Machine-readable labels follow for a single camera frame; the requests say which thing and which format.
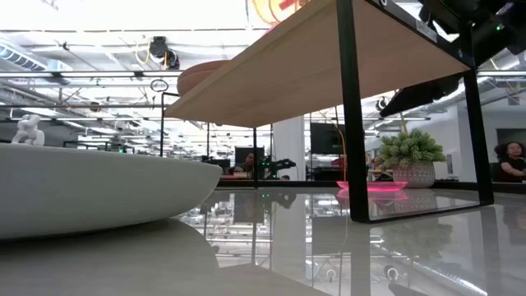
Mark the small pink translucent plate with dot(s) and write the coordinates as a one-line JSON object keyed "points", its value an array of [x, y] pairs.
{"points": [[386, 186]]}

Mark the large orange translucent plate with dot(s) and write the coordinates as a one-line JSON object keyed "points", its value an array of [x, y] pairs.
{"points": [[267, 10]]}

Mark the large grey-green plate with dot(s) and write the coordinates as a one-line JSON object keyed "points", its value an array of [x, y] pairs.
{"points": [[102, 189]]}

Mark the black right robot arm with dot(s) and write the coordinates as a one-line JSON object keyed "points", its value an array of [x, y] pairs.
{"points": [[493, 37]]}

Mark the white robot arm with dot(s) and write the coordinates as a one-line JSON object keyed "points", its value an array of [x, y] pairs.
{"points": [[29, 131]]}

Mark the black background robot arm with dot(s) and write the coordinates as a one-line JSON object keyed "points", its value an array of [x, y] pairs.
{"points": [[279, 165]]}

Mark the round black ceiling device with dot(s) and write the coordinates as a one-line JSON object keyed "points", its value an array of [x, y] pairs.
{"points": [[382, 104]]}

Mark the green potted plant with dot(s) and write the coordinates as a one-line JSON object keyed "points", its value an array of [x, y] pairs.
{"points": [[411, 152]]}

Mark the large black monitor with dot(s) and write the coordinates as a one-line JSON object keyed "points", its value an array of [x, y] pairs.
{"points": [[326, 137]]}

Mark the person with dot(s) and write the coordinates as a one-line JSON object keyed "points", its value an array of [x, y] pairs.
{"points": [[247, 163], [511, 162]]}

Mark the small black monitor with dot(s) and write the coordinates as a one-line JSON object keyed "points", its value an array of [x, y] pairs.
{"points": [[242, 151]]}

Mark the wooden shelf with black frame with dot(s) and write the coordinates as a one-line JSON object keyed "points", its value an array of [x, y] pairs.
{"points": [[308, 74]]}

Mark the black background station frame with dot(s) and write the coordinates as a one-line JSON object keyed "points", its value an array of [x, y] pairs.
{"points": [[94, 143]]}

